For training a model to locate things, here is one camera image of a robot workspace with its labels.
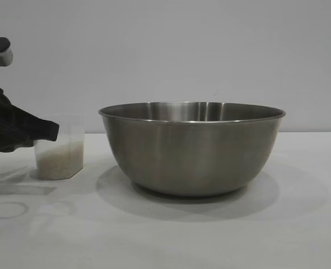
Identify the white rice grains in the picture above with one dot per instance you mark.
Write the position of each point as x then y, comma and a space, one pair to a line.
60, 164

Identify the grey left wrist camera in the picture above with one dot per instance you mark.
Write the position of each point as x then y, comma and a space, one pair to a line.
0, 53

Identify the clear plastic measuring cup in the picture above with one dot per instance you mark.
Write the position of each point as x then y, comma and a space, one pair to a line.
70, 134

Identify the stainless steel mixing bowl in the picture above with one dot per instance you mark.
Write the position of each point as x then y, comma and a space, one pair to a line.
193, 154

